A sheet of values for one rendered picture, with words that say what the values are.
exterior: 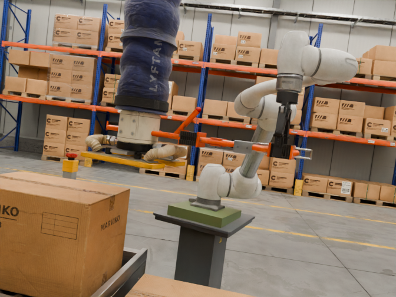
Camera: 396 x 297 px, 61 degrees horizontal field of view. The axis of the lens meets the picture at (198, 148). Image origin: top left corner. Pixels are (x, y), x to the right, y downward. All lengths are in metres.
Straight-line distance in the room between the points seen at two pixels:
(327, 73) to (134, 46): 0.73
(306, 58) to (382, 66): 8.20
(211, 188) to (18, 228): 1.08
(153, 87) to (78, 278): 0.78
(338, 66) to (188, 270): 1.47
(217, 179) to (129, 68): 0.97
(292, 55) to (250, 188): 1.08
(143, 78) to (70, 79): 8.21
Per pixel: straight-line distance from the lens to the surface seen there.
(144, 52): 1.37
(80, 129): 9.38
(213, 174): 2.06
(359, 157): 10.47
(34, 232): 1.47
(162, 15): 1.40
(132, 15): 1.42
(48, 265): 1.48
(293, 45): 1.23
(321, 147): 10.15
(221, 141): 1.25
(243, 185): 2.07
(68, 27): 9.85
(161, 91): 1.37
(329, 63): 1.27
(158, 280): 1.71
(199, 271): 2.16
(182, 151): 1.39
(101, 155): 1.37
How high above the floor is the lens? 1.27
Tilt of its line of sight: 3 degrees down
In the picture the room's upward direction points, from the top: 7 degrees clockwise
